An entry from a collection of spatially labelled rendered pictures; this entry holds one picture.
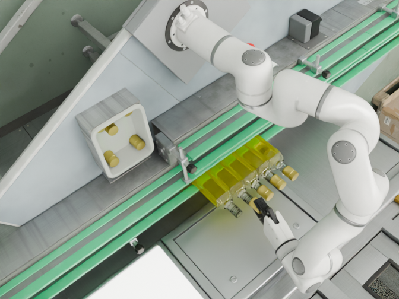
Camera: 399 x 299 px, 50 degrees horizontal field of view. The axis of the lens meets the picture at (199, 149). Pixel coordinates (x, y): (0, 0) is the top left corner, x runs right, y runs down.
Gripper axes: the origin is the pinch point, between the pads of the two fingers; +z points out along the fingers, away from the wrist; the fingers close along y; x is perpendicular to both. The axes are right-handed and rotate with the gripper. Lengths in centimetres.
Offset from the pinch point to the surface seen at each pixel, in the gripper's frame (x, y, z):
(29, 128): 63, -17, 91
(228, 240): 10.9, -14.3, 1.4
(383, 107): -265, -233, 175
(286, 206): -13.0, -13.9, 3.8
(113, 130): 33, 26, 29
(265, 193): -4.1, 0.0, 3.7
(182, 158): 17.0, 15.1, 17.8
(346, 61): -60, 6, 39
